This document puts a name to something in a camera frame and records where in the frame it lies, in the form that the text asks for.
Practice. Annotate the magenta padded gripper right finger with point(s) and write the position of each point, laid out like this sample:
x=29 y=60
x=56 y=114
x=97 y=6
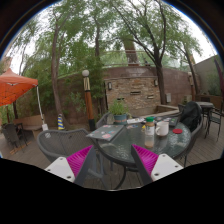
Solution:
x=151 y=166

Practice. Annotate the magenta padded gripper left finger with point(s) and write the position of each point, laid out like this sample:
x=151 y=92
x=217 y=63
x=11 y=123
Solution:
x=75 y=167

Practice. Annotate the clear bottle with green cap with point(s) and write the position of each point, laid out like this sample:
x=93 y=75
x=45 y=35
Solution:
x=149 y=132

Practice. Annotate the grey mesh patio chair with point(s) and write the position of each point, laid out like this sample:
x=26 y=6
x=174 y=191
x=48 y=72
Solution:
x=58 y=143

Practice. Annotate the round glass patio table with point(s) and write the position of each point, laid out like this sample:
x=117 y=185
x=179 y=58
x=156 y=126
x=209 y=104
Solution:
x=118 y=150

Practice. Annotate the white ceramic mug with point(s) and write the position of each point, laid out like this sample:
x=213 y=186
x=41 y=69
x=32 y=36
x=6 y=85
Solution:
x=162 y=128

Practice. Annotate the red round coaster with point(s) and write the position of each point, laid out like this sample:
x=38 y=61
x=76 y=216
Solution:
x=177 y=131

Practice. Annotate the blue yellow striped cone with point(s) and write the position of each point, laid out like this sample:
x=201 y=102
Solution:
x=60 y=122

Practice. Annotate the grey laptop with stickers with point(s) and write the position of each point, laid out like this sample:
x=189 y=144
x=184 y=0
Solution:
x=106 y=132

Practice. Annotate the open book on table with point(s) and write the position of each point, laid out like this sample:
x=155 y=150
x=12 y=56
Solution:
x=135 y=120

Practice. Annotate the grey patio chair right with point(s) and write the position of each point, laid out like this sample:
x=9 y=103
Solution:
x=194 y=136

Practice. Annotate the potted green plant blue pot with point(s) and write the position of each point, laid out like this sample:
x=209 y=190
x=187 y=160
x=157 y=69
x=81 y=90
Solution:
x=120 y=111

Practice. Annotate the black backpack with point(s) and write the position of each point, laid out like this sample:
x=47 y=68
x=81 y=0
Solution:
x=191 y=115

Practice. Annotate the dark wicker chair left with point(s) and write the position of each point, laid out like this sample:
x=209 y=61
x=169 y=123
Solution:
x=14 y=134

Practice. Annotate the dark patio table right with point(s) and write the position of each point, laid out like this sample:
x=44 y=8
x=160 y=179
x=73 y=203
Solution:
x=206 y=108

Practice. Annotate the orange canopy tent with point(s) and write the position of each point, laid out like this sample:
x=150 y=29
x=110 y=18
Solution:
x=12 y=86

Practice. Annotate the brown post lamp white globe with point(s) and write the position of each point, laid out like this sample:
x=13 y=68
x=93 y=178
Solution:
x=88 y=100

